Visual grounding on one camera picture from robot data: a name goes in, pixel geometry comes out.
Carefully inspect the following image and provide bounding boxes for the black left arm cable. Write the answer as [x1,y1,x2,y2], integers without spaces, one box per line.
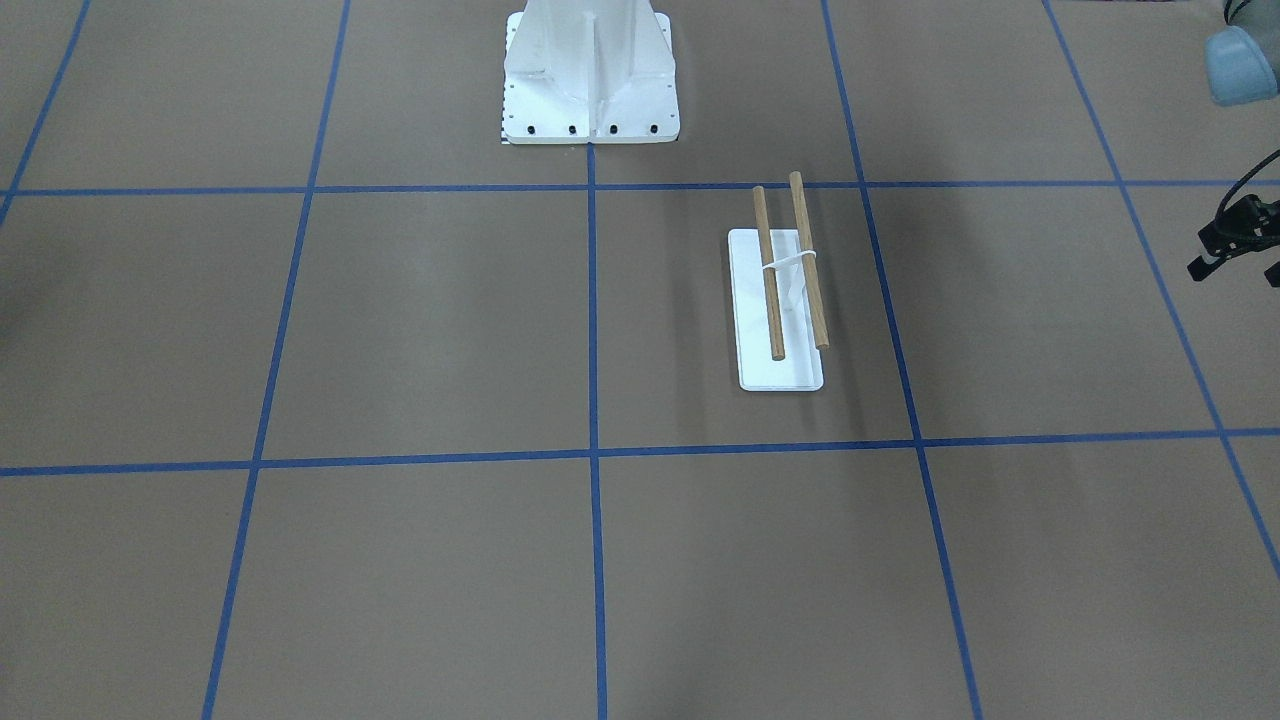
[1216,149,1280,217]

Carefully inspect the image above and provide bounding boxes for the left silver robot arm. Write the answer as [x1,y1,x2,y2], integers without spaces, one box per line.
[1204,1,1279,108]

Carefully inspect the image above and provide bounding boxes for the white central pedestal column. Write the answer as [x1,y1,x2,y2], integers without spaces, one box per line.
[500,1,681,145]

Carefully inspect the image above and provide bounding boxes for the upper wooden rack dowel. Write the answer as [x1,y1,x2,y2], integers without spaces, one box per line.
[788,170,829,350]

